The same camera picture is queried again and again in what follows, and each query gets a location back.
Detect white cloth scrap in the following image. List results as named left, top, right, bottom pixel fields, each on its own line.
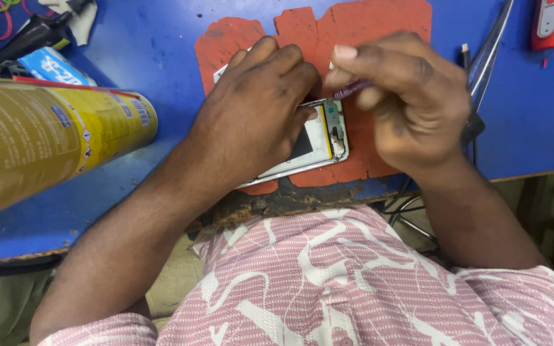
left=37, top=0, right=99, bottom=47

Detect pink white patterned shirt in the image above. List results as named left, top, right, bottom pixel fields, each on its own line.
left=37, top=204, right=554, bottom=346

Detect black plastic nozzle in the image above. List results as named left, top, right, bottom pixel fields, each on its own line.
left=0, top=12, right=74, bottom=76

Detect purple handled screwdriver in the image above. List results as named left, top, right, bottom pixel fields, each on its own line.
left=331, top=79, right=374, bottom=101

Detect thin red spray straw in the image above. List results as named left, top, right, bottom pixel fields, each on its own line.
left=13, top=75, right=141, bottom=100

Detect red rubber work mat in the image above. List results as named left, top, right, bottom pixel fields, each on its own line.
left=194, top=0, right=433, bottom=196

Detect person's left hand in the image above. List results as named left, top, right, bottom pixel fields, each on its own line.
left=188, top=36, right=323, bottom=188

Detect person's right hand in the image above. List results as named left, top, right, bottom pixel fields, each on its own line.
left=324, top=31, right=473, bottom=170

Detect white smartphone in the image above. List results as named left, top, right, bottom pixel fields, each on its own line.
left=213, top=47, right=350, bottom=189

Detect black cable with plug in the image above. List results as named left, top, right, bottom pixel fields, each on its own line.
left=460, top=43, right=486, bottom=168

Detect blue and white packet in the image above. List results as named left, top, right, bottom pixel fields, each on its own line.
left=17, top=46, right=98, bottom=87

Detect yellow spray can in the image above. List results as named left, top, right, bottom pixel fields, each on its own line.
left=0, top=75, right=159, bottom=225

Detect metal tweezers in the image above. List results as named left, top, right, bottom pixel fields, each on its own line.
left=467, top=0, right=515, bottom=98

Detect olive green cloth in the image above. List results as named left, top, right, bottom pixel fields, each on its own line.
left=0, top=267, right=63, bottom=346

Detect metal stool frame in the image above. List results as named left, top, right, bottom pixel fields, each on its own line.
left=382, top=177, right=439, bottom=247

